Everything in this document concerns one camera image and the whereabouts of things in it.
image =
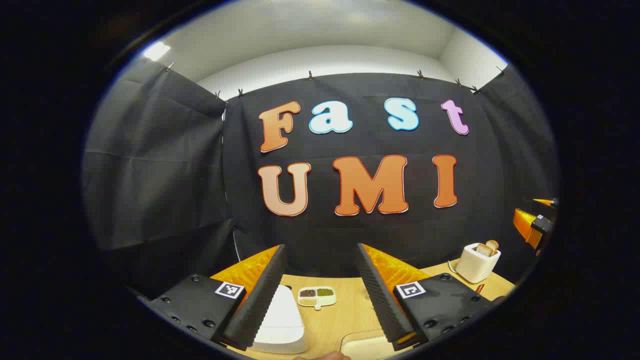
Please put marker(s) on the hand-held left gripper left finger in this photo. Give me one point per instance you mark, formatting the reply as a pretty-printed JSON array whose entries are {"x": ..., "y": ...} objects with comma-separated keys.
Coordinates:
[{"x": 260, "y": 300}]

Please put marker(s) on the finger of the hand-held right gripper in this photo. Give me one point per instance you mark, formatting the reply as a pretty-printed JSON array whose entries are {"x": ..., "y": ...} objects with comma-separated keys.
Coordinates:
[
  {"x": 544, "y": 201},
  {"x": 522, "y": 222}
]

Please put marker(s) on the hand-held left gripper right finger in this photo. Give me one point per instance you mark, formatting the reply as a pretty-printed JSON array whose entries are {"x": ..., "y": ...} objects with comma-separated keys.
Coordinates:
[{"x": 382, "y": 300}]

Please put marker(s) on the white rice cooker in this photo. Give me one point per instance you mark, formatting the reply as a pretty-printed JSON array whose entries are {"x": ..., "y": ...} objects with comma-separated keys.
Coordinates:
[{"x": 282, "y": 325}]

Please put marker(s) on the toast bread slice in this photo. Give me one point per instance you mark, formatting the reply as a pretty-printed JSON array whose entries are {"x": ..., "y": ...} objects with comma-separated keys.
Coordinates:
[
  {"x": 493, "y": 245},
  {"x": 484, "y": 249}
]

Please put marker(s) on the pile of red beans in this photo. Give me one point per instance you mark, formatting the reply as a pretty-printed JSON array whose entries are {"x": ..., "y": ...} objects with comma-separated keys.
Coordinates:
[{"x": 307, "y": 293}]

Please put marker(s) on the pile of yellow soybeans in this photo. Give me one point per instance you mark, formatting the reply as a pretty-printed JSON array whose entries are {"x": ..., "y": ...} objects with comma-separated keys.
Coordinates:
[{"x": 308, "y": 302}]

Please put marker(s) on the white divided bean dish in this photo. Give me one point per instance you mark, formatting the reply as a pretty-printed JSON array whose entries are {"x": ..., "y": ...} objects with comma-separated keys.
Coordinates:
[{"x": 327, "y": 301}]

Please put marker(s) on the pile of green beans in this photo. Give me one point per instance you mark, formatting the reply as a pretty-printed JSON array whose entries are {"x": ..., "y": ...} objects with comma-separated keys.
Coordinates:
[{"x": 325, "y": 292}]

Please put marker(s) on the white toaster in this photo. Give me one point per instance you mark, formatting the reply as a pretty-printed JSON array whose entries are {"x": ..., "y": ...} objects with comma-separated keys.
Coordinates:
[{"x": 475, "y": 265}]

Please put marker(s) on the ceiling light panel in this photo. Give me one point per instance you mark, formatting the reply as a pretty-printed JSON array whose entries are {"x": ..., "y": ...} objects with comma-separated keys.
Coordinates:
[{"x": 156, "y": 50}]

